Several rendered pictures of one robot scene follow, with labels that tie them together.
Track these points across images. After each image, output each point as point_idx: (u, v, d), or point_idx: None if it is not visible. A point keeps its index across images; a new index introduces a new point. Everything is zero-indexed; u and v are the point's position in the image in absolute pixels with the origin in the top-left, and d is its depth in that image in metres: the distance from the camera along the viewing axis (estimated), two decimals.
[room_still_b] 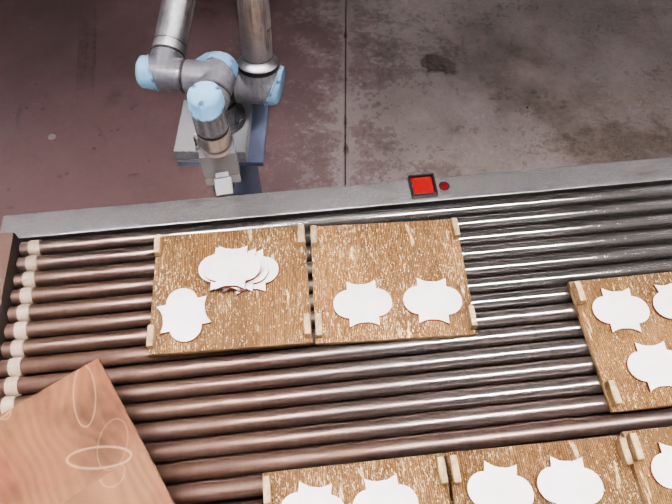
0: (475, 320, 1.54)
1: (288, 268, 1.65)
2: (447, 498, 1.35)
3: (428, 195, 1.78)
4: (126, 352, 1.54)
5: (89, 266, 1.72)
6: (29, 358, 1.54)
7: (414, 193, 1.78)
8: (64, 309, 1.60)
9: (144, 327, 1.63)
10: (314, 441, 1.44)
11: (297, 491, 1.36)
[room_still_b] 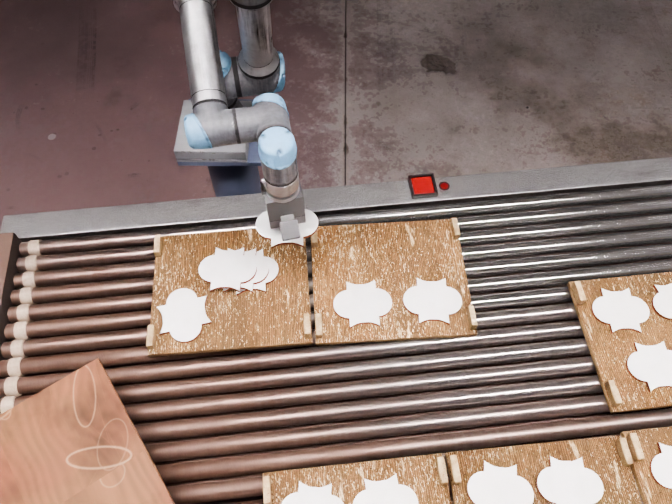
0: (475, 320, 1.54)
1: (288, 268, 1.65)
2: (447, 498, 1.35)
3: (428, 195, 1.78)
4: (126, 352, 1.54)
5: (89, 266, 1.72)
6: (29, 358, 1.54)
7: (414, 193, 1.78)
8: (64, 309, 1.60)
9: (144, 327, 1.63)
10: (314, 441, 1.44)
11: (297, 491, 1.36)
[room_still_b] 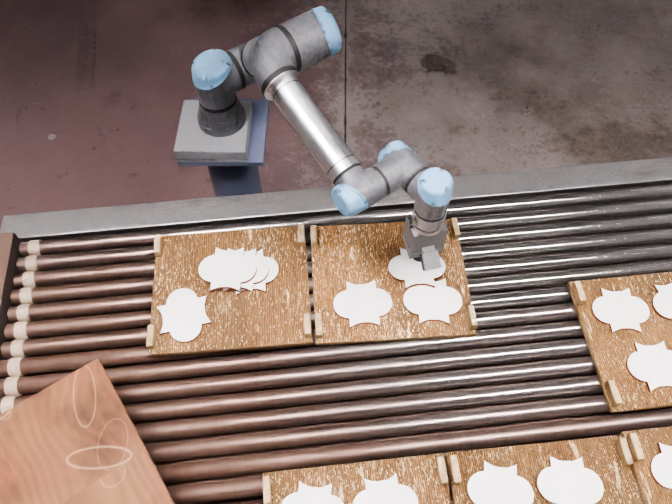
0: (475, 320, 1.54)
1: (288, 268, 1.65)
2: (447, 498, 1.35)
3: None
4: (126, 352, 1.54)
5: (89, 266, 1.72)
6: (29, 358, 1.54)
7: None
8: (64, 309, 1.60)
9: (144, 327, 1.63)
10: (314, 441, 1.44)
11: (297, 491, 1.36)
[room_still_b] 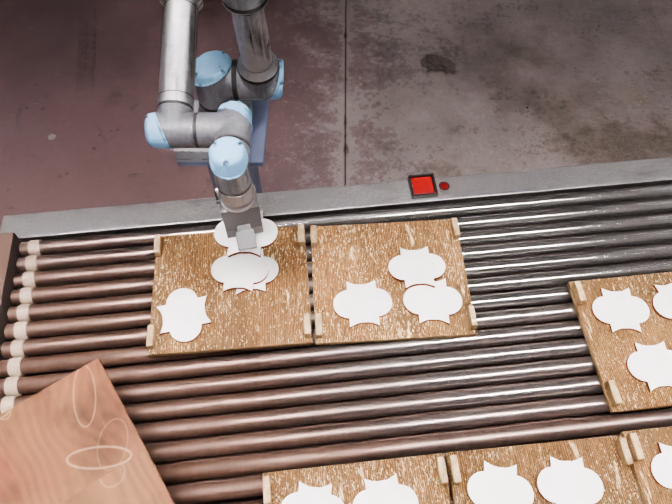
0: (475, 320, 1.54)
1: (288, 268, 1.65)
2: (447, 498, 1.35)
3: (428, 195, 1.78)
4: (126, 352, 1.54)
5: (89, 266, 1.72)
6: (29, 358, 1.54)
7: (414, 193, 1.78)
8: (64, 309, 1.60)
9: (144, 327, 1.63)
10: (314, 441, 1.44)
11: (297, 491, 1.36)
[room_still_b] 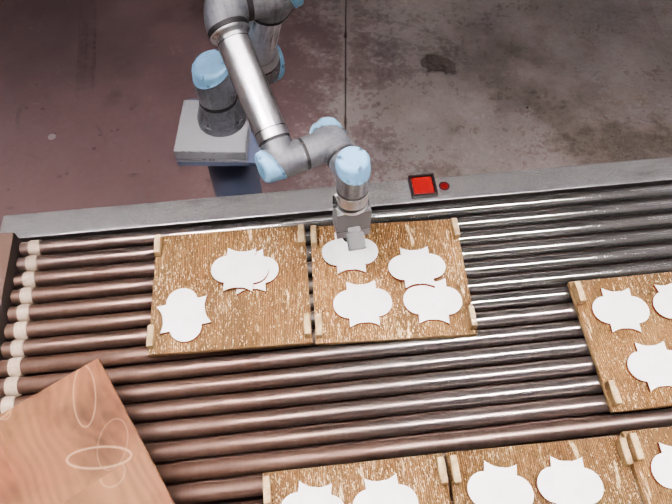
0: (475, 320, 1.54)
1: (288, 268, 1.65)
2: (447, 498, 1.35)
3: (428, 195, 1.78)
4: (126, 352, 1.54)
5: (89, 266, 1.72)
6: (29, 358, 1.54)
7: (414, 193, 1.78)
8: (64, 309, 1.60)
9: (144, 327, 1.63)
10: (314, 441, 1.44)
11: (297, 491, 1.36)
